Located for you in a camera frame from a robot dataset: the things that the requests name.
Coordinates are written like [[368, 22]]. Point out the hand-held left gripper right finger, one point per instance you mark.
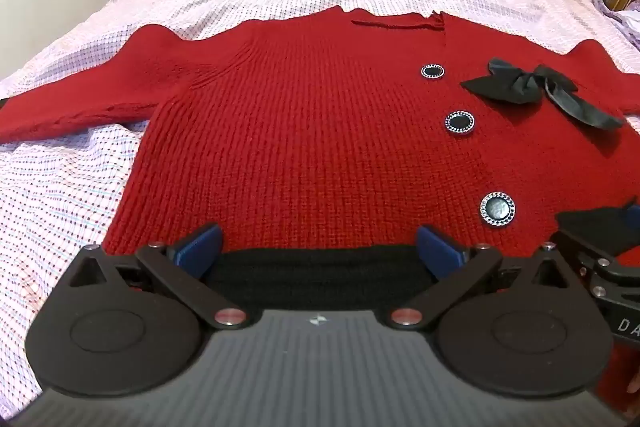
[[440, 253]]

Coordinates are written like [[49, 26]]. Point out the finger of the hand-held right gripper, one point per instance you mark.
[[590, 264]]

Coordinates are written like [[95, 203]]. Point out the lilac crumpled cloth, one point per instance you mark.
[[625, 19]]

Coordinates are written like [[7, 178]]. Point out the red knitted cardigan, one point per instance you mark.
[[310, 132]]

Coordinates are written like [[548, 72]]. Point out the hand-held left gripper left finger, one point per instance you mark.
[[200, 251]]

